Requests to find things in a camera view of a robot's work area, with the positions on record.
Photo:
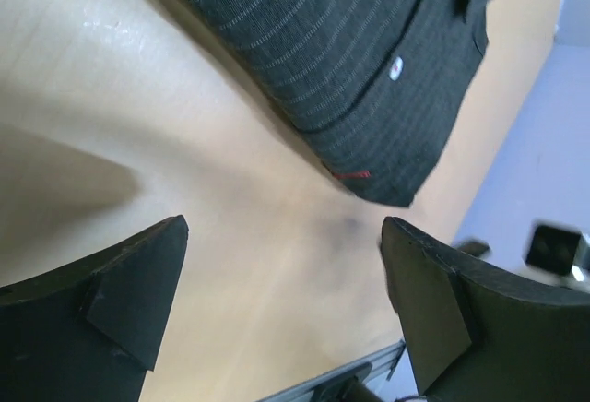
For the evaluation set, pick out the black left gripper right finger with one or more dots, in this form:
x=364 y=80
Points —
x=476 y=332

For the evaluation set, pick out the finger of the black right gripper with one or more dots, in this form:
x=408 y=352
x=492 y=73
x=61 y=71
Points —
x=473 y=247

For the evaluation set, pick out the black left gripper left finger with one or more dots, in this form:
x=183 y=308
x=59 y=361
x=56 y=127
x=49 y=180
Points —
x=91 y=330

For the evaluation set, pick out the black pinstriped long sleeve shirt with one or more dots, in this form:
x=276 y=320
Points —
x=372 y=86

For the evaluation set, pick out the aluminium front mounting rail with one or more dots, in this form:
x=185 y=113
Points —
x=348 y=382

